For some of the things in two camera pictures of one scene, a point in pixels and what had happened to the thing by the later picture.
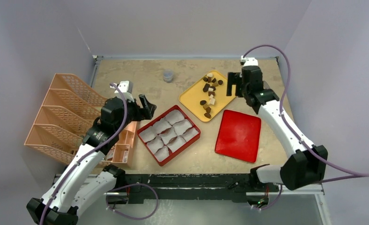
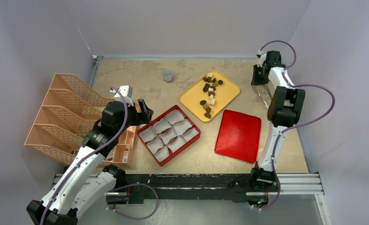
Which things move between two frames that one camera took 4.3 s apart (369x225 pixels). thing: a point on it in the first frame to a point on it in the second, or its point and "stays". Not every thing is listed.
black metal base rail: [239, 187] stays
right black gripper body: [236, 83] to [258, 78]
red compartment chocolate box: [168, 134] stays
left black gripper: [140, 112] stays
